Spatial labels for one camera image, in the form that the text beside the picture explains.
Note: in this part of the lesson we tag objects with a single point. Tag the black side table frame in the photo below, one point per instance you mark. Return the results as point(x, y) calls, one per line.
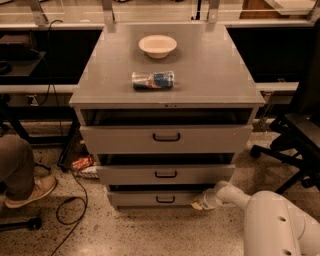
point(29, 91)

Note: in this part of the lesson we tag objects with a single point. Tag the person's leg brown trousers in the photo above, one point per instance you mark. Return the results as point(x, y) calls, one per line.
point(16, 167)

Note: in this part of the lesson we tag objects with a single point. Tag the tan shoe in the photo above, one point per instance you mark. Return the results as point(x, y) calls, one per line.
point(38, 189)

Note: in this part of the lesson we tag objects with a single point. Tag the grey bottom drawer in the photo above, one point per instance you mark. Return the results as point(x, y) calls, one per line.
point(151, 196)

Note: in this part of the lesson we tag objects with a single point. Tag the grey drawer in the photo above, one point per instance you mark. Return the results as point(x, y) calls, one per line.
point(151, 196)
point(165, 131)
point(162, 169)

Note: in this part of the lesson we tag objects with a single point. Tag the crushed blue silver can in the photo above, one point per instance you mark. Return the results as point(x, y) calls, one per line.
point(153, 80)

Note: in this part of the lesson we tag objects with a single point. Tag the black office chair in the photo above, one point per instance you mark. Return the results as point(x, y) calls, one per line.
point(298, 143)

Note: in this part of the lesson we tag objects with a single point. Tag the grey top drawer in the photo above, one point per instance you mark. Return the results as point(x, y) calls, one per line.
point(165, 131)

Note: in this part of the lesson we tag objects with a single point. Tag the grey middle drawer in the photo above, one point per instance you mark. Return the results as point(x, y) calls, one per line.
point(162, 169)

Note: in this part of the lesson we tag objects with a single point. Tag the grey metal drawer cabinet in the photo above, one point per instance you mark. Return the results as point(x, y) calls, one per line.
point(208, 73)

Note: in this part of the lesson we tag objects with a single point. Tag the orange snack packet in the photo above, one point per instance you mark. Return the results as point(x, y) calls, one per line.
point(82, 163)

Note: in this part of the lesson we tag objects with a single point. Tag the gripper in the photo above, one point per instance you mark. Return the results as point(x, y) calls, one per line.
point(208, 199)

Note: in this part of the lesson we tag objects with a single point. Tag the white paper bowl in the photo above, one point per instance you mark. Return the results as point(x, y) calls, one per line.
point(157, 46)

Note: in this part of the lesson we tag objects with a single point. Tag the black stool base leg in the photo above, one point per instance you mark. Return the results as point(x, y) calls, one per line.
point(31, 224)

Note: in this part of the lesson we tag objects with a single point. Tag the white packet on floor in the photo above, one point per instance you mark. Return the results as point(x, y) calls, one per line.
point(88, 173)

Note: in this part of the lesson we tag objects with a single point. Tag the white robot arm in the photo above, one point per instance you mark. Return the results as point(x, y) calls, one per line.
point(273, 226)

